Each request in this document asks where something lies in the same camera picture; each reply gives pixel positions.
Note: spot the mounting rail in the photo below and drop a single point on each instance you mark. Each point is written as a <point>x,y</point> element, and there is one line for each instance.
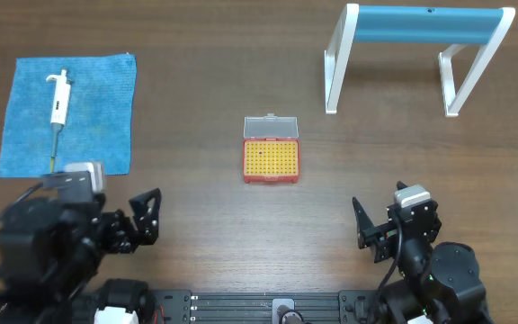
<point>241,306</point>

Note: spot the white pipette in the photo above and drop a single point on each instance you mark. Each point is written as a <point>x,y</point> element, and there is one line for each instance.
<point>60,103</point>

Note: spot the red and yellow tip box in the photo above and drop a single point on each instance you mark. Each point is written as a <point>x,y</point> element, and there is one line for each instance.
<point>270,159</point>

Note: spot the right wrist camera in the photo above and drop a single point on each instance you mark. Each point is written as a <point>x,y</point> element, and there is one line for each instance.
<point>412,195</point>

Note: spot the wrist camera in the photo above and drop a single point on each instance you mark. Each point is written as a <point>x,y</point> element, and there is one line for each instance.
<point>412,195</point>
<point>89,176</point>

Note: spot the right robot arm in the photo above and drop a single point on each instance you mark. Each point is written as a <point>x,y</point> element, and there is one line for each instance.
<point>457,274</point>

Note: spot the white and blue stand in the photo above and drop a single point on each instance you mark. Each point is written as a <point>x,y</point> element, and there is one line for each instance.
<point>421,24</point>

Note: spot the blue cloth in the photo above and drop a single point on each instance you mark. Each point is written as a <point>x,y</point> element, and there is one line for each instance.
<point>97,117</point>

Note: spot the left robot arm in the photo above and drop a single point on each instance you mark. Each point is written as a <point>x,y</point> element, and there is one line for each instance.
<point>34,243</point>

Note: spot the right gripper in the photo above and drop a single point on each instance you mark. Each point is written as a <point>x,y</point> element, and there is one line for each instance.
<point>414,225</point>

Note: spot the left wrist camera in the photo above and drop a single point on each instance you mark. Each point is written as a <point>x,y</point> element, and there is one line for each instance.
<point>89,176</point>

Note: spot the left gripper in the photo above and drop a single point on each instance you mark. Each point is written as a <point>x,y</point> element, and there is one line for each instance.
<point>117,231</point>

